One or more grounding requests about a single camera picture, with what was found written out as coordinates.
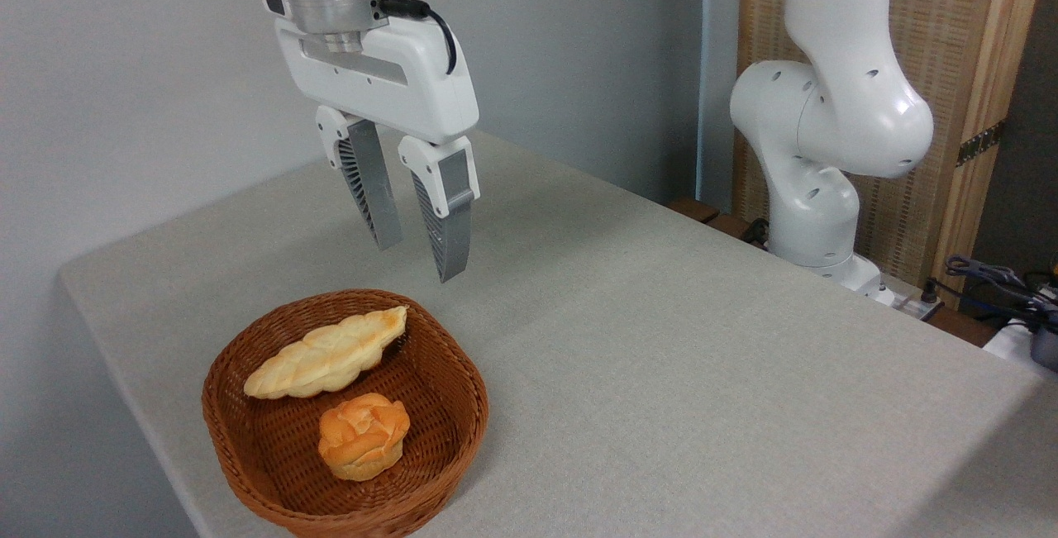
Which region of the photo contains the long braided bread loaf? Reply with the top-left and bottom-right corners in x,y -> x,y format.
243,306 -> 408,400

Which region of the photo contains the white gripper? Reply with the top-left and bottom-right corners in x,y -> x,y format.
260,0 -> 481,283

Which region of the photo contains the round orange bread roll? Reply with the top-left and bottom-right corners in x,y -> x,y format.
317,393 -> 412,483

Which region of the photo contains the brown wicker basket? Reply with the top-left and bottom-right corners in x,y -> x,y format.
202,288 -> 489,538

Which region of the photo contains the black metal hinge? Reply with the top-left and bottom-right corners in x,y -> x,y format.
956,119 -> 1008,168

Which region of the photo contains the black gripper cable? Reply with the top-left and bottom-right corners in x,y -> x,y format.
378,0 -> 458,76

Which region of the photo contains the bundle of dark cables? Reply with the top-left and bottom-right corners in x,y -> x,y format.
922,255 -> 1058,332

